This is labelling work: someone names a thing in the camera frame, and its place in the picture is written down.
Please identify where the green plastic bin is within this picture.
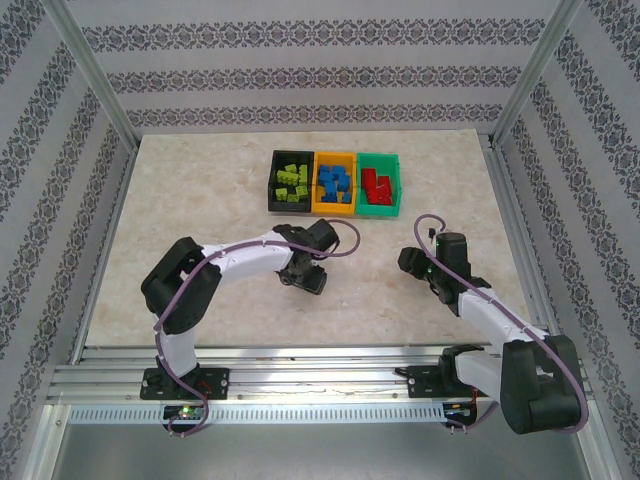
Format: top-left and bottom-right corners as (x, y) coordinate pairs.
(354, 152), (403, 220)

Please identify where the black plastic bin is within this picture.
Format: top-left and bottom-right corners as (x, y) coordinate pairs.
(268, 148), (316, 215)

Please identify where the yellow plastic bin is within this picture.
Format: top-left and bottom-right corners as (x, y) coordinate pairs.
(310, 151), (359, 217)

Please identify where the grey metal panel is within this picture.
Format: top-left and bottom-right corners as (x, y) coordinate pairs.
(29, 404), (619, 480)

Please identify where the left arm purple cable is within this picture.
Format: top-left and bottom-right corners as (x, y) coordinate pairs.
(153, 217), (362, 439)

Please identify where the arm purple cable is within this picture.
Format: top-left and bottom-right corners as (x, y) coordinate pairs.
(153, 217), (362, 439)
(414, 214), (587, 436)

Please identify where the aluminium side rail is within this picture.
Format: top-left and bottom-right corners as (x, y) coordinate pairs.
(479, 132), (571, 361)
(69, 144), (139, 366)

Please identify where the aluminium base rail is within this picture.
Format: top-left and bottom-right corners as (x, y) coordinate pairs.
(47, 343), (596, 406)

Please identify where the slotted grey cable duct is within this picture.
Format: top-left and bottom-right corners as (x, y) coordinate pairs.
(67, 403), (447, 425)

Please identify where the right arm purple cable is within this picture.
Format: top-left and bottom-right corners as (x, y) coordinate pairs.
(414, 214), (587, 436)

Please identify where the aluminium frame post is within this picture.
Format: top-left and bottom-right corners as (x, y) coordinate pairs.
(492, 0), (585, 149)
(41, 0), (140, 149)

